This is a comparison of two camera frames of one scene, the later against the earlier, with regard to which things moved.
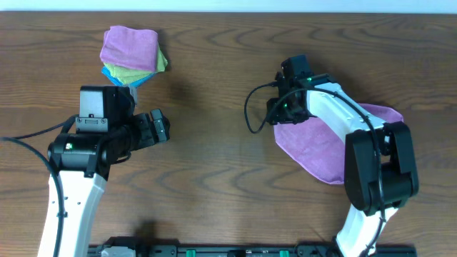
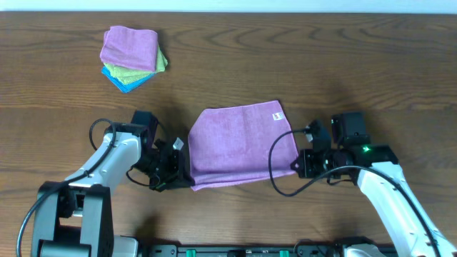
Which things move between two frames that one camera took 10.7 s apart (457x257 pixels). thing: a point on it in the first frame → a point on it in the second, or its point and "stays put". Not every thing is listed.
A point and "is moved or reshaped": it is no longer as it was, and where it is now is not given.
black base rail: [145, 249] stays put
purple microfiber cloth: [319, 150] is moved or reshaped
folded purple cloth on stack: [127, 46] stays put
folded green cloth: [129, 75] stays put
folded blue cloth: [115, 81] stays put
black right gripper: [276, 116] → [306, 170]
